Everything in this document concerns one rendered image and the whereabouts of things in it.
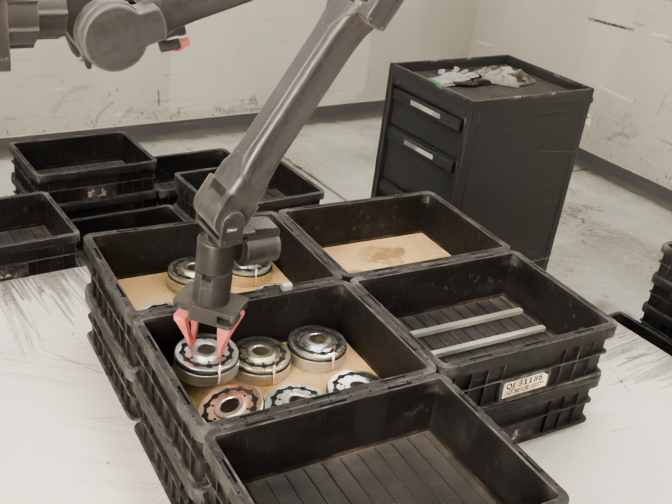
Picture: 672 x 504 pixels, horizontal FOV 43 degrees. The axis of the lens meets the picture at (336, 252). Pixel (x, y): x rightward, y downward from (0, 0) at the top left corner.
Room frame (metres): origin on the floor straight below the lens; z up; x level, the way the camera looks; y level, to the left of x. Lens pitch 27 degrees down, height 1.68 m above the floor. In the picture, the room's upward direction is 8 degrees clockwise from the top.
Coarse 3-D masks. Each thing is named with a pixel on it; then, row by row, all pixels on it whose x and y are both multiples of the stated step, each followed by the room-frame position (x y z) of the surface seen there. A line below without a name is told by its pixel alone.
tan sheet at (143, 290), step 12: (144, 276) 1.43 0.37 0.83; (156, 276) 1.43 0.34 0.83; (276, 276) 1.49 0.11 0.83; (132, 288) 1.38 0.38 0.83; (144, 288) 1.38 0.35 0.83; (156, 288) 1.39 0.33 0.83; (168, 288) 1.39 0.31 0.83; (240, 288) 1.43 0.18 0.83; (252, 288) 1.43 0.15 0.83; (132, 300) 1.33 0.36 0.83; (144, 300) 1.34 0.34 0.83; (156, 300) 1.34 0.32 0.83; (168, 300) 1.35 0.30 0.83
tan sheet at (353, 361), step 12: (348, 348) 1.27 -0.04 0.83; (348, 360) 1.23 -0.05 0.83; (360, 360) 1.24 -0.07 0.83; (300, 372) 1.18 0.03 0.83; (336, 372) 1.19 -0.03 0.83; (372, 372) 1.21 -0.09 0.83; (228, 384) 1.12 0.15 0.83; (276, 384) 1.14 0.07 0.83; (312, 384) 1.15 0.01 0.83; (324, 384) 1.15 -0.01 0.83; (192, 396) 1.08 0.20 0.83; (204, 396) 1.08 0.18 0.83; (264, 396) 1.10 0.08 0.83
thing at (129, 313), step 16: (160, 224) 1.46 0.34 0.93; (176, 224) 1.47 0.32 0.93; (192, 224) 1.48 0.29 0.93; (288, 224) 1.53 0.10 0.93; (304, 240) 1.47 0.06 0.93; (96, 256) 1.31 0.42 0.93; (320, 256) 1.42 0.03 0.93; (112, 272) 1.26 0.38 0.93; (336, 272) 1.36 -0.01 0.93; (112, 288) 1.21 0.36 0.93; (272, 288) 1.27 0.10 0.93; (128, 304) 1.16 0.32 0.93; (128, 320) 1.14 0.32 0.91
